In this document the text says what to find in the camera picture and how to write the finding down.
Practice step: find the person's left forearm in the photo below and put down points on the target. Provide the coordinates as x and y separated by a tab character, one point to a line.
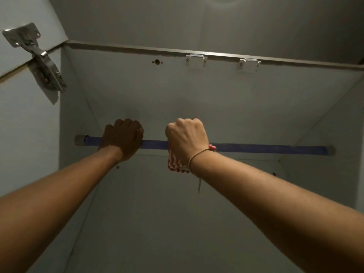
51	196

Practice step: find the red white striped cloth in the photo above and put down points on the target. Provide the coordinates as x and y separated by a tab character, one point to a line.
176	164

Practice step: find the person's right forearm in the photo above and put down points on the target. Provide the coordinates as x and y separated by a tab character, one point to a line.
278	213

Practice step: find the white magnetic door catch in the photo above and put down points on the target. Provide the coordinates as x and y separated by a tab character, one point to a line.
249	64
195	60

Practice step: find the grey rod end socket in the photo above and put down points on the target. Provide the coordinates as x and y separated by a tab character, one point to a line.
79	140

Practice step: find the blue closet rod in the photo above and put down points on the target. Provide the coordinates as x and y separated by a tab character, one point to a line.
256	148

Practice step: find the metal cabinet hinge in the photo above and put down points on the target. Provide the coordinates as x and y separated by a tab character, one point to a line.
37	59

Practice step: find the white wardrobe door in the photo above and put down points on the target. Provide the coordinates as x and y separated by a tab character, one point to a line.
25	31

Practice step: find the person's right fingers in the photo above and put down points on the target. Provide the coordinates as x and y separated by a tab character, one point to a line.
184	122

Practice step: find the person's left hand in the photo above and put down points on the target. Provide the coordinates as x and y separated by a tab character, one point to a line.
122	139

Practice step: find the white wardrobe cabinet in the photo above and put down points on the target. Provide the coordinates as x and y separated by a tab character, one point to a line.
182	144

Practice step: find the person's right hand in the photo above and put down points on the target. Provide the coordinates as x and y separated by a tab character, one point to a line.
187	139

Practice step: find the person's left fingers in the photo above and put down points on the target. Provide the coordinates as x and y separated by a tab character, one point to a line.
126	123

